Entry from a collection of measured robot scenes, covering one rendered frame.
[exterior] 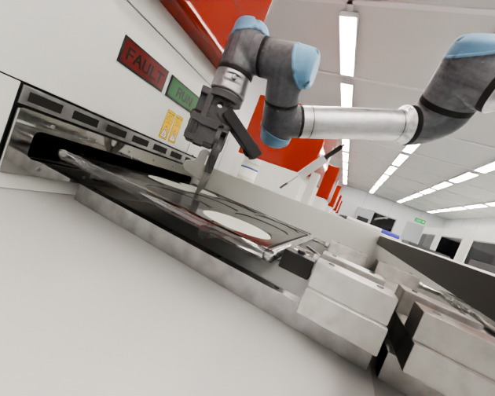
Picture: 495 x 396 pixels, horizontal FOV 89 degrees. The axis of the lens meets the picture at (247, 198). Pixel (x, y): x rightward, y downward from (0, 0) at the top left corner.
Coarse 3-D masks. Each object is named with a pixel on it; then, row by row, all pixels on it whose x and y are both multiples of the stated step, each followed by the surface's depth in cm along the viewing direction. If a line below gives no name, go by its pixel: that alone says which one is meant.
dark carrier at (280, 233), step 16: (96, 160) 43; (128, 176) 40; (144, 176) 48; (160, 192) 37; (176, 192) 43; (192, 192) 51; (192, 208) 34; (208, 208) 40; (224, 208) 47; (240, 208) 58; (256, 224) 43; (272, 224) 52; (256, 240) 29; (272, 240) 33; (288, 240) 39
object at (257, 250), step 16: (80, 160) 36; (112, 176) 34; (144, 192) 32; (160, 208) 31; (176, 208) 30; (192, 224) 29; (208, 224) 28; (224, 240) 27; (240, 240) 26; (256, 256) 26
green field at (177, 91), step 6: (174, 84) 58; (180, 84) 59; (174, 90) 59; (180, 90) 60; (186, 90) 62; (174, 96) 59; (180, 96) 61; (186, 96) 63; (192, 96) 64; (180, 102) 61; (186, 102) 63; (192, 102) 65; (192, 108) 66
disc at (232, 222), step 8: (208, 216) 33; (216, 216) 35; (224, 216) 37; (224, 224) 31; (232, 224) 34; (240, 224) 36; (248, 224) 39; (240, 232) 31; (248, 232) 33; (256, 232) 35; (264, 232) 38
